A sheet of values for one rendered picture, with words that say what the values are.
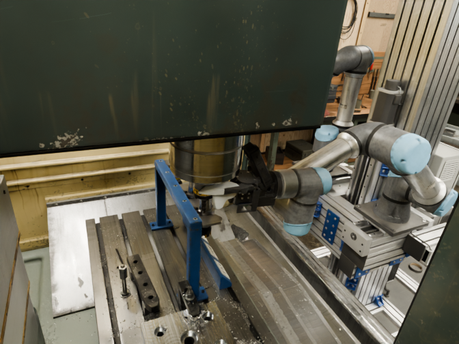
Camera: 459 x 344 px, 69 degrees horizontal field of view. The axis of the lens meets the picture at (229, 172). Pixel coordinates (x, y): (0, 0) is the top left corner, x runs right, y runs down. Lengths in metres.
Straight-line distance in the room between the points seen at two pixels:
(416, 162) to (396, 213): 0.49
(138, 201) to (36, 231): 0.52
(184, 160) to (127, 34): 0.27
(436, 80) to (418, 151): 0.64
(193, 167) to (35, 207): 1.34
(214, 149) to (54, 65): 0.30
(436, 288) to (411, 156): 0.39
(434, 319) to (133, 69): 1.07
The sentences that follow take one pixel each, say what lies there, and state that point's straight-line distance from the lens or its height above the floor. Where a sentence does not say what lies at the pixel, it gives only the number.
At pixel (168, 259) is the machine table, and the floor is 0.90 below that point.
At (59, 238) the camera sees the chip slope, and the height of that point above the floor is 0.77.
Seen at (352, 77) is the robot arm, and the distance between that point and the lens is 1.87.
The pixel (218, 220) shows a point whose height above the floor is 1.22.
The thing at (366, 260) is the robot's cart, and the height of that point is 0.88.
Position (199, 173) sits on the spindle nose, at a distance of 0.66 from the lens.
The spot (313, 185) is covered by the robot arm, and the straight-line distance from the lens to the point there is 0.86.
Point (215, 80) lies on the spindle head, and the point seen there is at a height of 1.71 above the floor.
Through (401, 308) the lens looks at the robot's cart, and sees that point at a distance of 2.47.
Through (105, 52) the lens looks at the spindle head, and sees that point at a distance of 0.50.
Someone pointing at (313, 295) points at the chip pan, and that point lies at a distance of 1.64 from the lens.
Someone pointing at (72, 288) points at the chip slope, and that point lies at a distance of 1.67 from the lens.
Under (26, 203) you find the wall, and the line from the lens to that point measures 1.89.
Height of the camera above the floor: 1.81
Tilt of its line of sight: 27 degrees down
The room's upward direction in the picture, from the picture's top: 5 degrees clockwise
